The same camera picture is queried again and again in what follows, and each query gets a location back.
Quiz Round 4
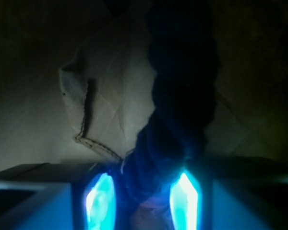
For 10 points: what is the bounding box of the gripper left finger glowing blue pad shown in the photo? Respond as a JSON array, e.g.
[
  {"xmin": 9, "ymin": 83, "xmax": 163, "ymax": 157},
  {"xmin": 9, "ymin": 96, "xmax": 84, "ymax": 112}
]
[{"xmin": 72, "ymin": 165, "xmax": 117, "ymax": 230}]

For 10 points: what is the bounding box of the gripper right finger glowing blue pad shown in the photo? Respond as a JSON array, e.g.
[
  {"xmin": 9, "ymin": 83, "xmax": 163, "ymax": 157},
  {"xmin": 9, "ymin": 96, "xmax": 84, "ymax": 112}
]
[{"xmin": 163, "ymin": 162, "xmax": 214, "ymax": 230}]

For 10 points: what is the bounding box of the dark blue twisted rope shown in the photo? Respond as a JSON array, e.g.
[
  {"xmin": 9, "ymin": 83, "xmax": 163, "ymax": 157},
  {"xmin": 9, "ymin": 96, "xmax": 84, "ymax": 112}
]
[{"xmin": 120, "ymin": 0, "xmax": 219, "ymax": 211}]

